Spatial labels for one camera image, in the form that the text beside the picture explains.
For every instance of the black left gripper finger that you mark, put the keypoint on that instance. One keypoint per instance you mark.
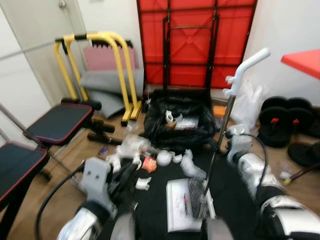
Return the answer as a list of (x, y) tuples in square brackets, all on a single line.
[(124, 172), (138, 174)]

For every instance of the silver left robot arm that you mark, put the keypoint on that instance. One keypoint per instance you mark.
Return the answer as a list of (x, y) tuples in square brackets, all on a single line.
[(80, 225)]

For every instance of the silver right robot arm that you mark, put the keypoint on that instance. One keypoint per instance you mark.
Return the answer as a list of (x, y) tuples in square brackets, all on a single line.
[(252, 170)]

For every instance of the black floor mat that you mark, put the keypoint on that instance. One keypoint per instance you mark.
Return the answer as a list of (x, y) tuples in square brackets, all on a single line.
[(152, 210)]

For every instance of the white paper scrap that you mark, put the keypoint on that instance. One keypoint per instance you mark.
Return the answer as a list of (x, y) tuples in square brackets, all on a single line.
[(142, 184)]

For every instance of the orange card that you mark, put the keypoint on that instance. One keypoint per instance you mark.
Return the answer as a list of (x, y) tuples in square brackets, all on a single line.
[(148, 165)]

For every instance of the large clear plastic bag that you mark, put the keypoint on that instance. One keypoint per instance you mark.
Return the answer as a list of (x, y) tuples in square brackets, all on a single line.
[(132, 146)]

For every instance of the grey left robot leg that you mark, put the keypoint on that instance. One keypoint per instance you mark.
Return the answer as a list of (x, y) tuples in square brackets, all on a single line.
[(123, 229)]

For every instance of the grey robot leg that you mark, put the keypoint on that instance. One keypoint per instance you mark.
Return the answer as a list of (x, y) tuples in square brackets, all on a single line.
[(123, 229), (218, 230)]

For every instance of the white plastic lump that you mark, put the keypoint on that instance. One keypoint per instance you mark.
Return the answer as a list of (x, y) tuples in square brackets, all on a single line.
[(164, 158)]

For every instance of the small blue packet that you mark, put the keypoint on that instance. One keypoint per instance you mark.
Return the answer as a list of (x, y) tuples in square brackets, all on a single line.
[(102, 150)]

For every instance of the white crumpled plastic wrap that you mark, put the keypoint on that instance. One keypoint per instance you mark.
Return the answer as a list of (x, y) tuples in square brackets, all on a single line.
[(192, 167)]

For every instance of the clear bubble wrap package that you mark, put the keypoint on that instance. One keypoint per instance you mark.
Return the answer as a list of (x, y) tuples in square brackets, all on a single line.
[(186, 124)]

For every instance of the white plastic bag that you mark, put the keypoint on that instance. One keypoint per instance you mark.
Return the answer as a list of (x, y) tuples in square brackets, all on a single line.
[(252, 107)]

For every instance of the black trash bag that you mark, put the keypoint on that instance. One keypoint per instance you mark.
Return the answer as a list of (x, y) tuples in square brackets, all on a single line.
[(160, 130)]

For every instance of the yellow dip bar stand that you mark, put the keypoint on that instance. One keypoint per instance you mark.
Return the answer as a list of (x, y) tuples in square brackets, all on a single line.
[(131, 114)]

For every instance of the crumpled shiny plastic film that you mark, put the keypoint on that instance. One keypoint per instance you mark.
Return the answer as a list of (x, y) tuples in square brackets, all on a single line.
[(196, 200)]

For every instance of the white plastic hook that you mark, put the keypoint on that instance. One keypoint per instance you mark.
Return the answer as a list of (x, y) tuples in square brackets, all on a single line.
[(167, 114)]

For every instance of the black weight plate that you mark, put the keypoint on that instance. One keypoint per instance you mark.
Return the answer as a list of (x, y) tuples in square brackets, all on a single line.
[(305, 155)]

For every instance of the black red-trimmed bench seat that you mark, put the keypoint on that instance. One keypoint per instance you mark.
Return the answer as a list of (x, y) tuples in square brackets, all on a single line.
[(57, 124)]

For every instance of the grey right robot leg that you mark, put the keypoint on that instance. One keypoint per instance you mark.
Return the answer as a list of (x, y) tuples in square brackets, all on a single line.
[(218, 230)]

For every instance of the thin brown stick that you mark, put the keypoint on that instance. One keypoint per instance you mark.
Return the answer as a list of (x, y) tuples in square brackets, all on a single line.
[(305, 171)]

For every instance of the grey rolled exercise mat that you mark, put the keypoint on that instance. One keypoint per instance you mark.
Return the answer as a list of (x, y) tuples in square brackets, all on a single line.
[(100, 82)]

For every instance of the red folding table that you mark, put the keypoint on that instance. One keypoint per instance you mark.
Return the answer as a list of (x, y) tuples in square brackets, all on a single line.
[(192, 45)]

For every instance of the pink foam puzzle mat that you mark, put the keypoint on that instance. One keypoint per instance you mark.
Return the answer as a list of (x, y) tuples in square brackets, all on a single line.
[(102, 59)]

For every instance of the red table top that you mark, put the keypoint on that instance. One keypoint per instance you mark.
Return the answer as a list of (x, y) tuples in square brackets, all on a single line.
[(305, 62)]

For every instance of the silver rack pole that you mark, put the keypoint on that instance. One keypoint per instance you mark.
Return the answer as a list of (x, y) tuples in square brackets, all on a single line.
[(30, 51)]

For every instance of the grey door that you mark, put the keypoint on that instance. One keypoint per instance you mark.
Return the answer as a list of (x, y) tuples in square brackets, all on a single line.
[(40, 25)]

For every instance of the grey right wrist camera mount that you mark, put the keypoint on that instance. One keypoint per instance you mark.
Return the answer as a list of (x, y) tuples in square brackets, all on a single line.
[(240, 145)]

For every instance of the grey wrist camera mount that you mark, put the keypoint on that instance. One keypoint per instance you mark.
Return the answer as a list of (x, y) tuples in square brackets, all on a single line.
[(95, 180), (240, 145)]

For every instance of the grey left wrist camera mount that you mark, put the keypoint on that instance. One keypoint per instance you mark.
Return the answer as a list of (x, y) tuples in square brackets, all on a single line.
[(95, 180)]

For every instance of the black bench frame with rollers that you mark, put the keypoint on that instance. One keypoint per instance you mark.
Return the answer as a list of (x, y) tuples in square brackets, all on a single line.
[(102, 126)]

